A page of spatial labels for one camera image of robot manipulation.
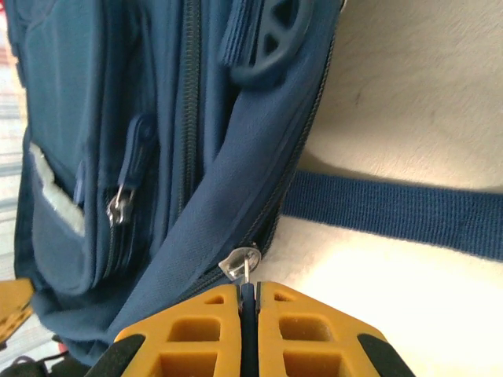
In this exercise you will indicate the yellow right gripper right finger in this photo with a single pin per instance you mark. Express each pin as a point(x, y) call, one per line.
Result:
point(314, 334)

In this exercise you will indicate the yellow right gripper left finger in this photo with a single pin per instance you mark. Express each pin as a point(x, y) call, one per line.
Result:
point(188, 337)

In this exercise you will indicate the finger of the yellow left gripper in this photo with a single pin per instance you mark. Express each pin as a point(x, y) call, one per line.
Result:
point(13, 306)

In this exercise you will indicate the navy blue backpack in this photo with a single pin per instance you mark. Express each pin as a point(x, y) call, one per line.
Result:
point(177, 137)

